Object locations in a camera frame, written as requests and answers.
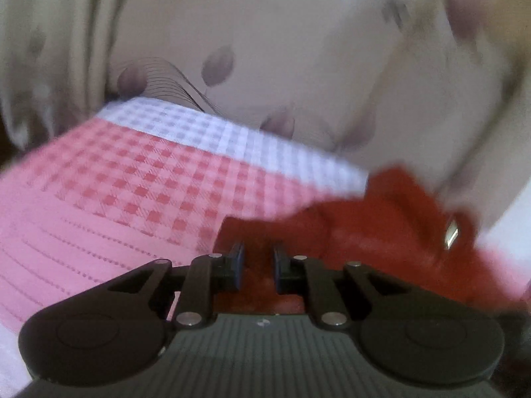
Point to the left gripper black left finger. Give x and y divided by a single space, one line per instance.
117 329

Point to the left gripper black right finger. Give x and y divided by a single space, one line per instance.
408 333

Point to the red puffer jacket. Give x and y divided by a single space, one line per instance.
396 228

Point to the pink checkered bed sheet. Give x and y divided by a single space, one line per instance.
147 180

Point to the beige leaf print curtain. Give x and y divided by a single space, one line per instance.
441 86

